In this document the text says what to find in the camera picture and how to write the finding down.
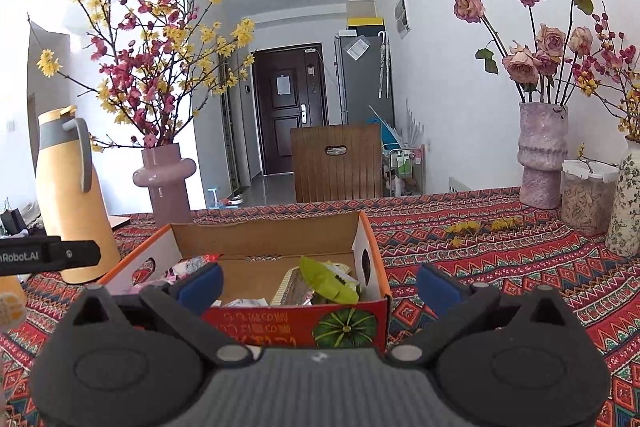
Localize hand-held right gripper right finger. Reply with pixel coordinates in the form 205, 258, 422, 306
385, 263, 577, 366

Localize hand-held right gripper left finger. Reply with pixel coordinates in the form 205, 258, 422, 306
61, 263, 253, 366

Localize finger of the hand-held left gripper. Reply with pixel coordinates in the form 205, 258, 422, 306
49, 239, 101, 273

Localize pile of snack packets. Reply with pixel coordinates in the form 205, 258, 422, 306
162, 254, 362, 308

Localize red cardboard box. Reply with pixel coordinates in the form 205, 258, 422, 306
97, 209, 392, 353

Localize silver striped snack packet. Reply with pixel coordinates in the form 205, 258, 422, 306
272, 268, 317, 307

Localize green white snack packet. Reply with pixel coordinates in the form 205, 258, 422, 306
299, 255, 362, 306

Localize small black bag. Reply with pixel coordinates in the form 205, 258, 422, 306
0, 208, 24, 237

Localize yellow thermos jug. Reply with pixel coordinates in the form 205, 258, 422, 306
35, 105, 122, 284

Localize yellow mug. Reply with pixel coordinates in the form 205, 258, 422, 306
0, 277, 27, 333

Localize fallen yellow petals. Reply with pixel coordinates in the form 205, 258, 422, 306
442, 215, 524, 248

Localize small storage cart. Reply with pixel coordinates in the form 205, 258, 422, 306
382, 144, 426, 197

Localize purple textured vase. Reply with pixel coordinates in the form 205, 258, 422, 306
517, 101, 570, 210

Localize wooden chair back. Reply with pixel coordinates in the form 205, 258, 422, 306
289, 123, 384, 204

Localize clear lidded food container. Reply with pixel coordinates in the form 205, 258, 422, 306
559, 159, 620, 237

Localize dark brown door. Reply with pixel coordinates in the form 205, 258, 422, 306
251, 42, 330, 176

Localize pink and yellow blossom branches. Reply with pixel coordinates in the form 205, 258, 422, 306
27, 0, 257, 153

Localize floral print vase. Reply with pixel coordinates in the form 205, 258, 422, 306
604, 135, 640, 258

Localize grey refrigerator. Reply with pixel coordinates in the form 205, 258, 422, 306
333, 32, 396, 128

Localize white umbrella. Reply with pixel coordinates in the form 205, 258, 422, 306
377, 31, 391, 100

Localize dried pink roses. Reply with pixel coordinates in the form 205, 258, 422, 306
446, 0, 604, 106

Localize paper sheet on refrigerator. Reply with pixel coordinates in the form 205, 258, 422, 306
346, 37, 370, 60

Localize yellow black box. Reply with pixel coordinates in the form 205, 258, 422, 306
347, 16, 385, 36

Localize red and yellow berry branches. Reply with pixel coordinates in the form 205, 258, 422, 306
570, 1, 640, 143

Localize pink ring vase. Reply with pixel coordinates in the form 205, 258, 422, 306
132, 143, 198, 228

